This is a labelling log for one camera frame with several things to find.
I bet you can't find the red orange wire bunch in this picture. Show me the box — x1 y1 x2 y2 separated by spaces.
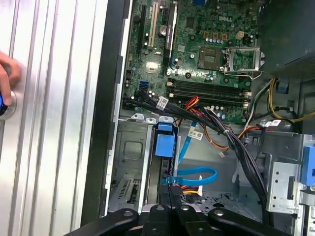
184 96 200 111

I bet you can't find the black wire bundle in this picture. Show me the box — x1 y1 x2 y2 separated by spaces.
122 89 273 222

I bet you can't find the grey metal drive cage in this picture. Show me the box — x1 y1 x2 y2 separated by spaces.
262 132 315 236

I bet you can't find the person's hand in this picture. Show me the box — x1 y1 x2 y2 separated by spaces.
0 51 22 106

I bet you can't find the black RAM slot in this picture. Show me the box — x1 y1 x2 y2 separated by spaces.
166 88 252 104
166 77 252 93

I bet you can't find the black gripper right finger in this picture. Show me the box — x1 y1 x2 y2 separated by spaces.
174 204 286 236

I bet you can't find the round black tool blue ring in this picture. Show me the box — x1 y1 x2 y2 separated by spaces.
0 91 17 120

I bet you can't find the metal socket cover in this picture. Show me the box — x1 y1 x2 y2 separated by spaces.
222 46 264 74

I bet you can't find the blue drive latch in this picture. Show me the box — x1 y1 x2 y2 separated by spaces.
302 146 315 189

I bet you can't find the green motherboard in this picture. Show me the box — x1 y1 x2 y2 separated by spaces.
121 0 262 124

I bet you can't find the thin orange wire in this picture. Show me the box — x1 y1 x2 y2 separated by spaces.
203 124 262 151

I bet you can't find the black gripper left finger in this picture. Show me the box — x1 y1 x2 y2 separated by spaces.
71 204 173 236

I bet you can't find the CPU socket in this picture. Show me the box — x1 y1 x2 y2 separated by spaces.
197 46 224 71

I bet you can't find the beige expansion slot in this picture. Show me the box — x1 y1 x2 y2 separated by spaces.
148 1 158 49

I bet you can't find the blue disk wire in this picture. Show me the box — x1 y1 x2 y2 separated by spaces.
161 121 219 190

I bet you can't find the short black expansion slot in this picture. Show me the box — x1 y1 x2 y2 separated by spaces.
137 4 146 57

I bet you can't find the metal disk bay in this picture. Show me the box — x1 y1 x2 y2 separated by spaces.
107 113 182 215

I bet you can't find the wire locking lever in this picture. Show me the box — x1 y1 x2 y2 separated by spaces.
223 68 264 80

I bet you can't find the black fan shroud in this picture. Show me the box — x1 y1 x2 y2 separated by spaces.
255 0 315 80

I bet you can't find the hard disk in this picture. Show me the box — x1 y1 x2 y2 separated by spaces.
149 121 182 207

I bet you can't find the yellow wire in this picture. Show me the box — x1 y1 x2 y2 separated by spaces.
269 77 315 123

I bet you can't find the open black PC case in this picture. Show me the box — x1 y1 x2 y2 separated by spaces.
80 0 315 236

